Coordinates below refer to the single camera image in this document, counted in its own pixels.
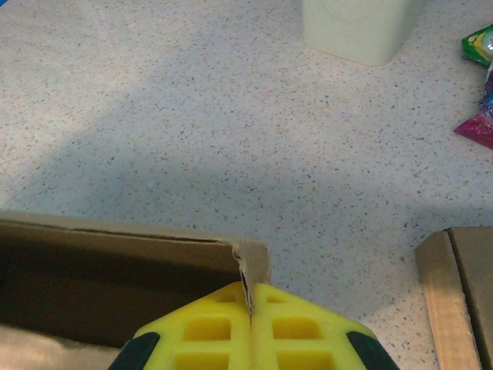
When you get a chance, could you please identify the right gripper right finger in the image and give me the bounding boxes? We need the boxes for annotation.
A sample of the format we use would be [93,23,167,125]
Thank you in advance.
[250,283,401,370]

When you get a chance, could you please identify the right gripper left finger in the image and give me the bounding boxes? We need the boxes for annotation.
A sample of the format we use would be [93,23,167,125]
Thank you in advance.
[107,281,254,370]

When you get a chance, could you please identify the brown cardboard mailer box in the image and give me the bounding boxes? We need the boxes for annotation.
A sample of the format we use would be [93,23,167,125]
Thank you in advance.
[0,209,273,370]
[414,226,493,370]

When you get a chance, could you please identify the purple berries candy bag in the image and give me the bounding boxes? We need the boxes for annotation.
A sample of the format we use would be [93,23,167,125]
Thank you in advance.
[453,61,493,151]

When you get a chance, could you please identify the cream knife block orange top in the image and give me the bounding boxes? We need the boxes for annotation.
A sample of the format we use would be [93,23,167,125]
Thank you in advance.
[301,0,424,68]

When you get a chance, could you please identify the green yellow candy bag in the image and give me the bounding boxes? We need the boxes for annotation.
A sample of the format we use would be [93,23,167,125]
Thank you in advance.
[461,23,493,70]

